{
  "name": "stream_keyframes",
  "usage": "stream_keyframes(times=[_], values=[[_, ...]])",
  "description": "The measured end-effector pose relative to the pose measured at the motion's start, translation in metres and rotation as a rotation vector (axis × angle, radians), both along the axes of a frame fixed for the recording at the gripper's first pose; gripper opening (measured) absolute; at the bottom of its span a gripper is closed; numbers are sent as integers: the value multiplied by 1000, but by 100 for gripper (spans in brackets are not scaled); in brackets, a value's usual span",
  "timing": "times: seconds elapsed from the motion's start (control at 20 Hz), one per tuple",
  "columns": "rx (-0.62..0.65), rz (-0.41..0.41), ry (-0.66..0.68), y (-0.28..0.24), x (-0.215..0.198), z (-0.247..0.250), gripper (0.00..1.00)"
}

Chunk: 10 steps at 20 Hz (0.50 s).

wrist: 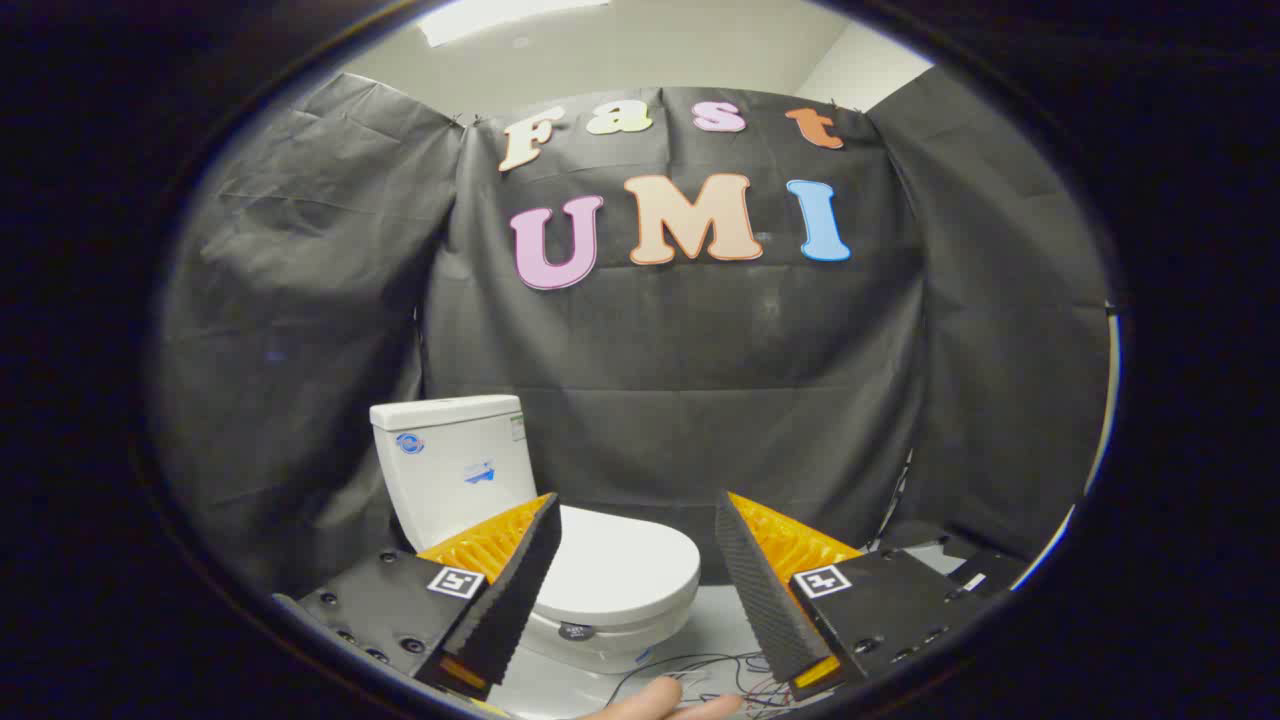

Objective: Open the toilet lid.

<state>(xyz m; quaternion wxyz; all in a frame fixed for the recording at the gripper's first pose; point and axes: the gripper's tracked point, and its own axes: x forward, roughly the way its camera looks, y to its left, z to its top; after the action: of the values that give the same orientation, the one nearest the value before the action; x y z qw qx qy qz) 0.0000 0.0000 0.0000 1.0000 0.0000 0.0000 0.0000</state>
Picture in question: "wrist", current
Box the ceiling light panel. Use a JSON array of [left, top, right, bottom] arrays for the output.
[[418, 0, 611, 47]]

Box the black backdrop cloth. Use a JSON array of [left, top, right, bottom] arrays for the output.
[[150, 68, 1113, 601]]

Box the white toilet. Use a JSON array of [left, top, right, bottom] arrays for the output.
[[370, 395, 701, 674]]

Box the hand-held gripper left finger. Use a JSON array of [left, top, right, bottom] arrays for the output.
[[272, 492, 563, 701]]

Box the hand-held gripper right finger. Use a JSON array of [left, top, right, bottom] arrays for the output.
[[714, 490, 1001, 701]]

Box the white toilet lid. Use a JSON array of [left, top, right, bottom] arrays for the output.
[[535, 505, 701, 627]]

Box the dark flat box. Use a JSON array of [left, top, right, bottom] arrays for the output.
[[880, 520, 1031, 601]]

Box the tangle of floor cables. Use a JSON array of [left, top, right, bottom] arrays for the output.
[[608, 650, 801, 713]]

